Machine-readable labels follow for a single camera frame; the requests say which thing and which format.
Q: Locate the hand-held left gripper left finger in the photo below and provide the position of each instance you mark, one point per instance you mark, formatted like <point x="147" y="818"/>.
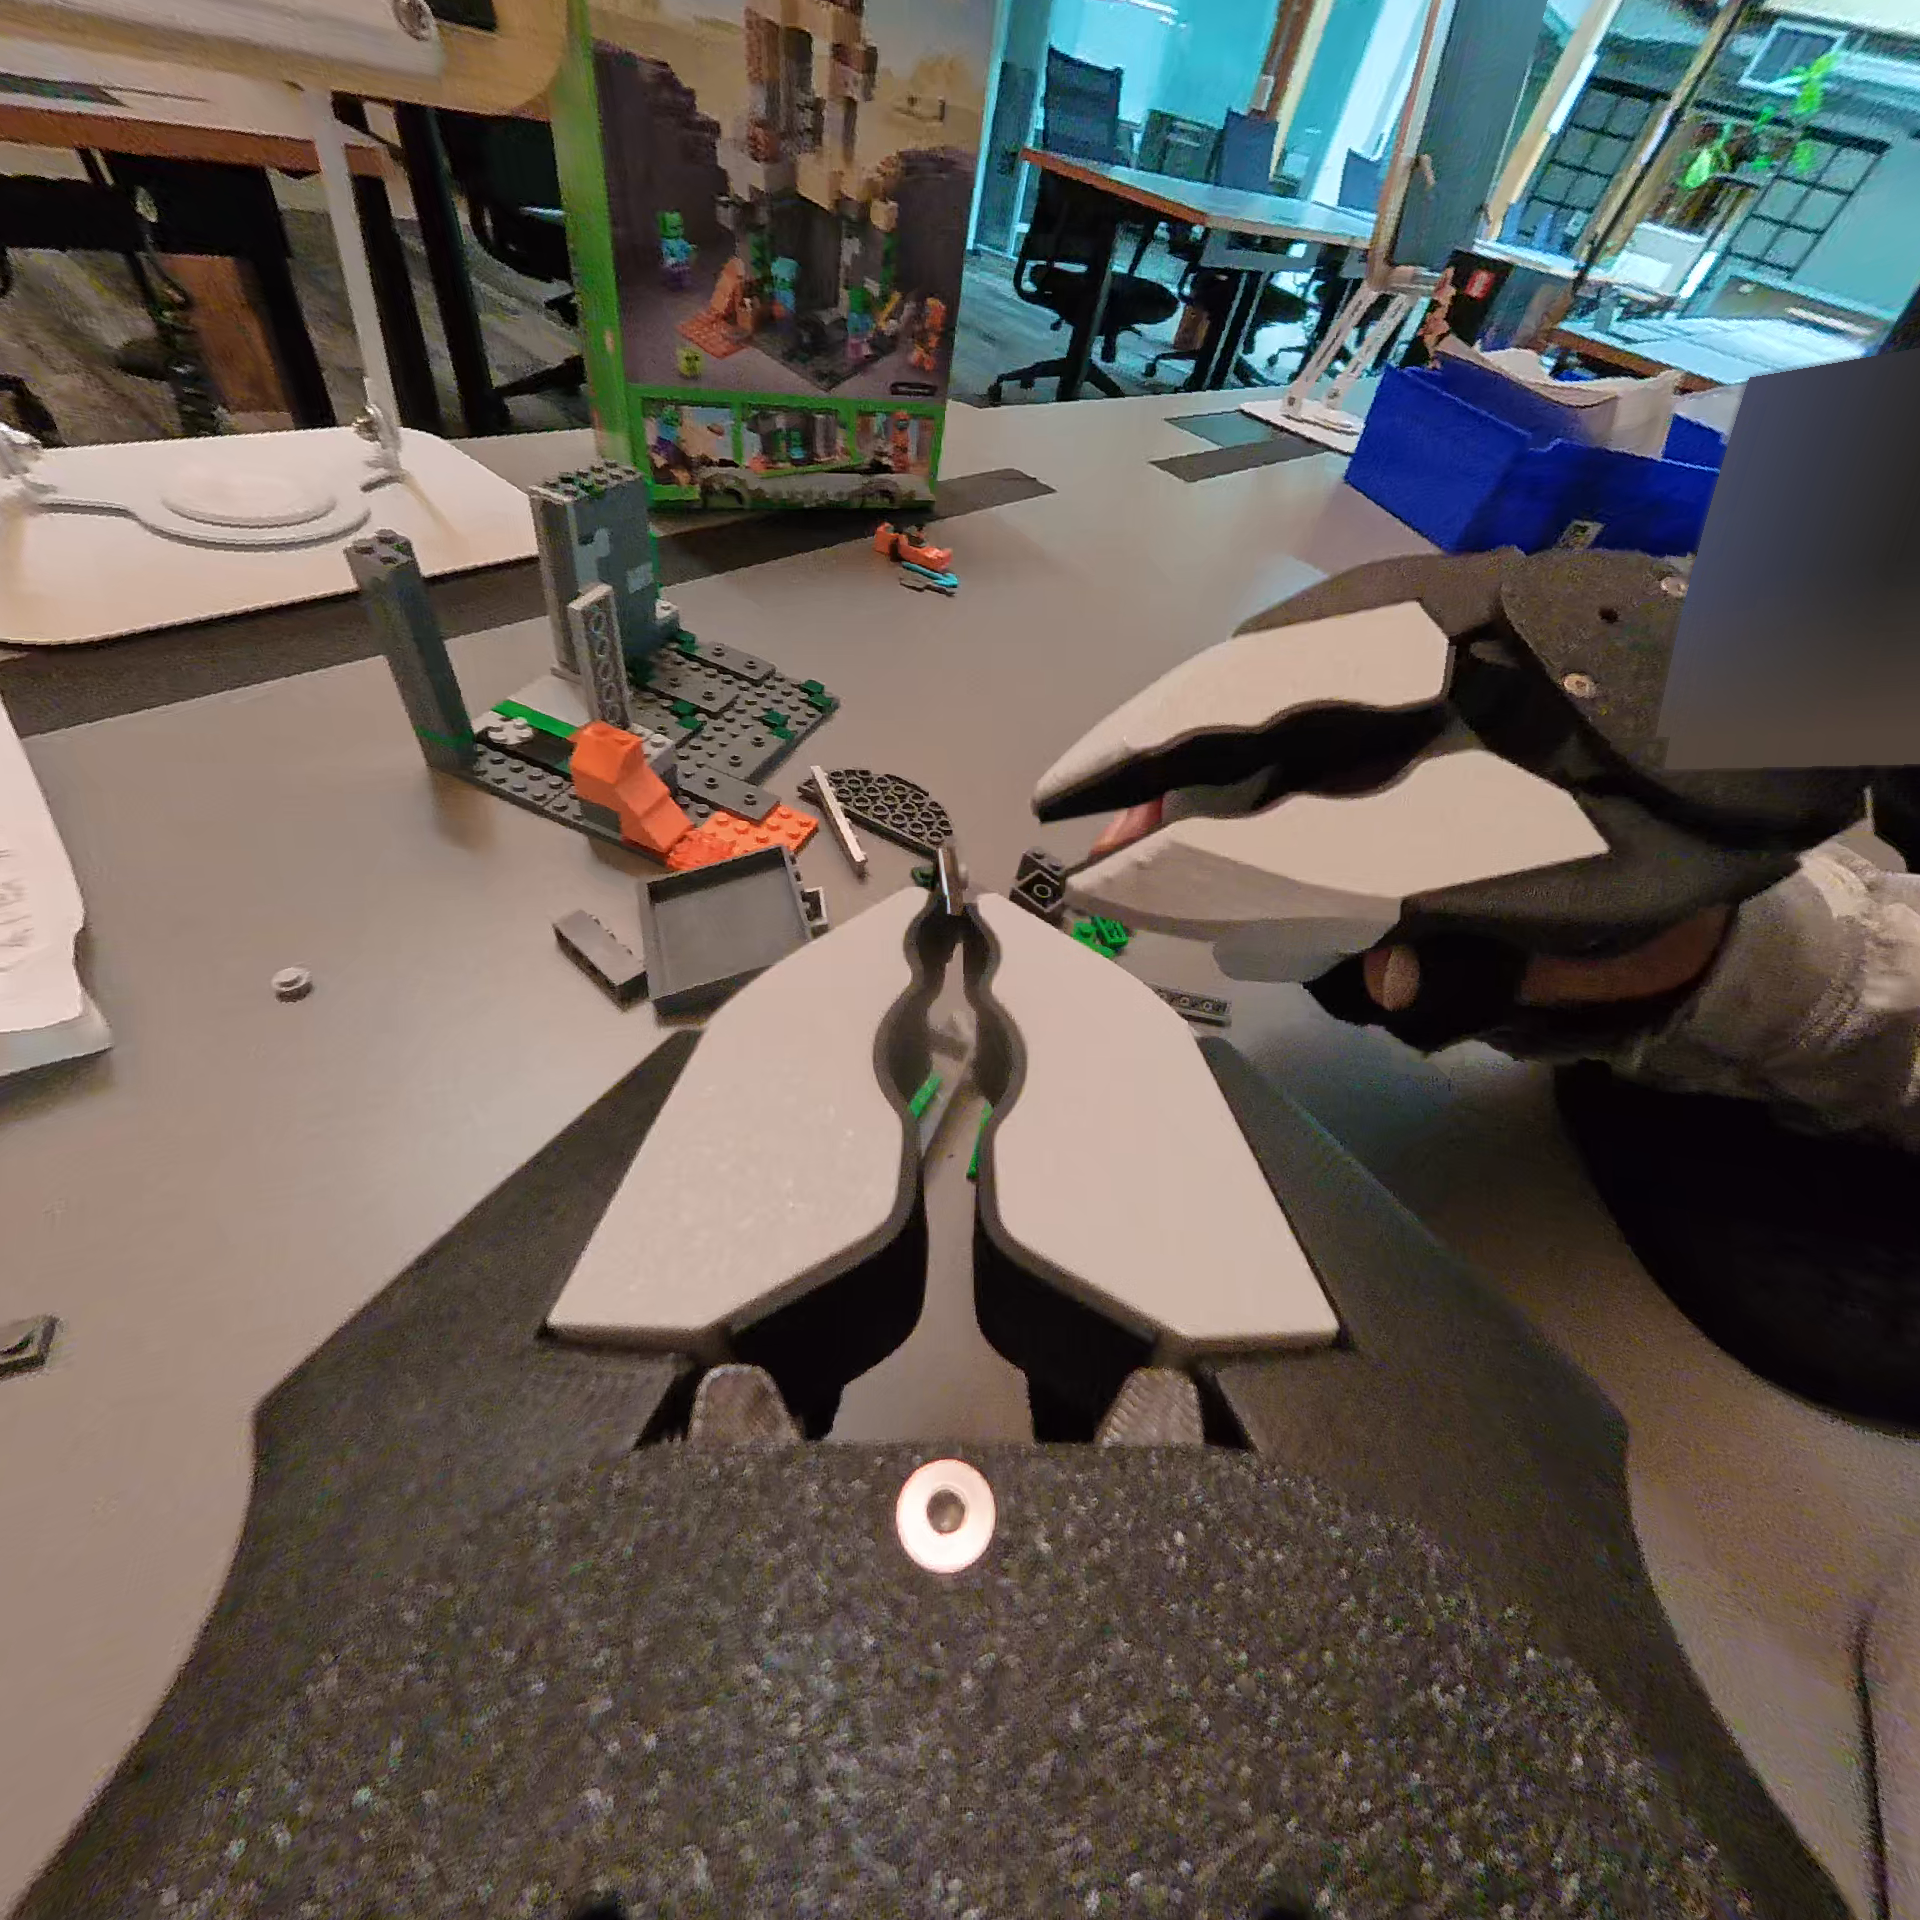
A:
<point x="738" y="1171"/>

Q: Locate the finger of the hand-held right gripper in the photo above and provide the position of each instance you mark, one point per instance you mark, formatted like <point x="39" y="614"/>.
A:
<point x="1276" y="708"/>
<point x="1352" y="857"/>

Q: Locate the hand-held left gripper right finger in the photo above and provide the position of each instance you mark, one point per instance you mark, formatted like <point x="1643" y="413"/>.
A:
<point x="1172" y="1171"/>

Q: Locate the small dark grey lego piece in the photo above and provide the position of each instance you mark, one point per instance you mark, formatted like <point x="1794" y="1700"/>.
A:
<point x="950" y="886"/>

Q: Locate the person's right forearm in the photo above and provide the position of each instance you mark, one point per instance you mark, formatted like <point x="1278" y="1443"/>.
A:
<point x="1802" y="990"/>

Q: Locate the green lego plate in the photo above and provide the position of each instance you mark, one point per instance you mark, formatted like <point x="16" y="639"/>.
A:
<point x="982" y="1134"/>
<point x="922" y="1097"/>

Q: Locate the small green lego piece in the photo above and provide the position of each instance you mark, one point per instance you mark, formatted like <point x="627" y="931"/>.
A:
<point x="1102" y="933"/>

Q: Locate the grey lego brick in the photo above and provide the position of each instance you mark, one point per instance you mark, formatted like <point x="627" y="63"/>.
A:
<point x="602" y="953"/>

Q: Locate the orange lego plate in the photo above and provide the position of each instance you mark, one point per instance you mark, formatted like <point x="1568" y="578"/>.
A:
<point x="740" y="837"/>

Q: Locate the thin light grey lego plate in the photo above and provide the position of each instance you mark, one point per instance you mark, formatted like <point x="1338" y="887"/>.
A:
<point x="836" y="818"/>

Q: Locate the dark grey half-round lego plate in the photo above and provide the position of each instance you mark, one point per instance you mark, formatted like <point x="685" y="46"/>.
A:
<point x="895" y="806"/>

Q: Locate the small orange lego piece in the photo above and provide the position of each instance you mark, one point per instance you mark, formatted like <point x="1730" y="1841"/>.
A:
<point x="910" y="550"/>

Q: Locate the orange lego slope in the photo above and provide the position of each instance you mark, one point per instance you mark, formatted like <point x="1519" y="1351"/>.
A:
<point x="626" y="788"/>

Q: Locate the grey lego baseplate build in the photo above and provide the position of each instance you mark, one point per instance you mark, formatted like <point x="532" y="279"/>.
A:
<point x="602" y="573"/>
<point x="738" y="708"/>

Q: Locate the dark blue-grey lego bar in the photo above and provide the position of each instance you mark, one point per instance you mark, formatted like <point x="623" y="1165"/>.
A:
<point x="412" y="645"/>

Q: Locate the lego set box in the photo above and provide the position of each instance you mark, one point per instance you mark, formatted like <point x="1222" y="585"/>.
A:
<point x="780" y="241"/>

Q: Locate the person's right hand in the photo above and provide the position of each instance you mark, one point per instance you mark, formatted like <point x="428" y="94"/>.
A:
<point x="1635" y="962"/>

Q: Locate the blue storage bin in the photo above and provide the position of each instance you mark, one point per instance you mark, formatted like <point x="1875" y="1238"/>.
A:
<point x="1501" y="482"/>

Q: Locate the black office chair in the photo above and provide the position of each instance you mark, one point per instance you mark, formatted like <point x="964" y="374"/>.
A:
<point x="1230" y="211"/>
<point x="1066" y="211"/>

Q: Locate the white printed paper bag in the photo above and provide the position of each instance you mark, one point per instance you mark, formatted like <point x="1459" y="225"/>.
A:
<point x="37" y="902"/>

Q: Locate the dark grey lego window frame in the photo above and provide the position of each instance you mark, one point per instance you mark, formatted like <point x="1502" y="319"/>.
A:
<point x="720" y="939"/>

